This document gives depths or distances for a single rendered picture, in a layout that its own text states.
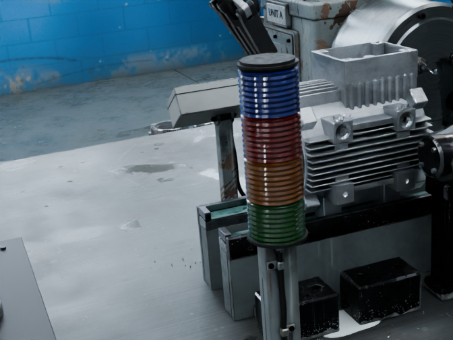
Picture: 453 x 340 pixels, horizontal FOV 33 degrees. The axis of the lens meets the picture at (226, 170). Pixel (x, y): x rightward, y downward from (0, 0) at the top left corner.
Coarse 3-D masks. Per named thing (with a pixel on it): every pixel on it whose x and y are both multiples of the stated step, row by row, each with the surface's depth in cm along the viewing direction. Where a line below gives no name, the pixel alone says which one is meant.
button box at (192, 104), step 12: (192, 84) 126; (204, 84) 126; (216, 84) 127; (228, 84) 127; (180, 96) 125; (192, 96) 125; (204, 96) 126; (216, 96) 126; (228, 96) 127; (168, 108) 130; (180, 108) 124; (192, 108) 125; (204, 108) 125; (216, 108) 126; (228, 108) 127; (180, 120) 126; (192, 120) 128; (204, 120) 130
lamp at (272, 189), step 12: (300, 156) 76; (252, 168) 75; (264, 168) 74; (276, 168) 74; (288, 168) 74; (300, 168) 76; (252, 180) 76; (264, 180) 75; (276, 180) 74; (288, 180) 75; (300, 180) 76; (252, 192) 76; (264, 192) 75; (276, 192) 75; (288, 192) 75; (300, 192) 76; (264, 204) 76; (276, 204) 75
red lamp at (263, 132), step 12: (252, 120) 73; (264, 120) 73; (276, 120) 72; (288, 120) 73; (300, 120) 75; (252, 132) 74; (264, 132) 73; (276, 132) 73; (288, 132) 73; (300, 132) 75; (252, 144) 74; (264, 144) 73; (276, 144) 73; (288, 144) 74; (300, 144) 75; (252, 156) 74; (264, 156) 74; (276, 156) 74; (288, 156) 74
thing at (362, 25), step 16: (384, 0) 148; (400, 0) 144; (416, 0) 142; (352, 16) 150; (368, 16) 145; (384, 16) 141; (400, 16) 137; (416, 16) 137; (432, 16) 138; (448, 16) 139; (336, 32) 154; (352, 32) 146; (368, 32) 141; (384, 32) 137; (400, 32) 136; (416, 32) 137; (432, 32) 138; (448, 32) 139; (416, 48) 138; (432, 48) 139; (448, 48) 140; (432, 64) 140; (448, 64) 141; (432, 80) 141; (448, 80) 143; (432, 96) 142; (448, 96) 144; (432, 112) 143; (448, 112) 145; (432, 128) 145
